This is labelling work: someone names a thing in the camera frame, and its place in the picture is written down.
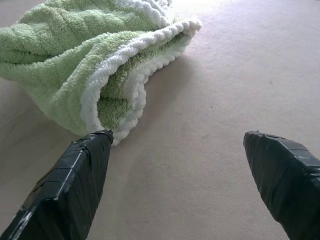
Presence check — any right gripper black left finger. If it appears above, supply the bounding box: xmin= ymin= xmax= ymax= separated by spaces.
xmin=0 ymin=129 xmax=114 ymax=240

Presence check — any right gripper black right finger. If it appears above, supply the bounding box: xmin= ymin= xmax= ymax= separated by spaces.
xmin=243 ymin=129 xmax=320 ymax=240

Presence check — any green and white fluffy towel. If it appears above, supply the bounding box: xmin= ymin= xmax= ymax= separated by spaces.
xmin=0 ymin=0 xmax=203 ymax=147

